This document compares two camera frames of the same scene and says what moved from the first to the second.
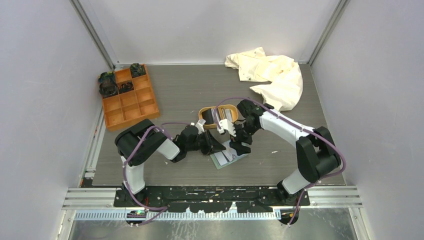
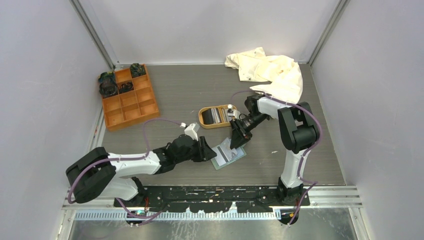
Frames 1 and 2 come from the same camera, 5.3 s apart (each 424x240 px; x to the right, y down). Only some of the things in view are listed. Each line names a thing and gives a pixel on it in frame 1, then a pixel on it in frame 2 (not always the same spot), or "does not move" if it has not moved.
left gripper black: (210, 140) to (208, 153)
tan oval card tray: (213, 115) does not move
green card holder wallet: (226, 157) does not move
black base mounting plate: (213, 200) does not move
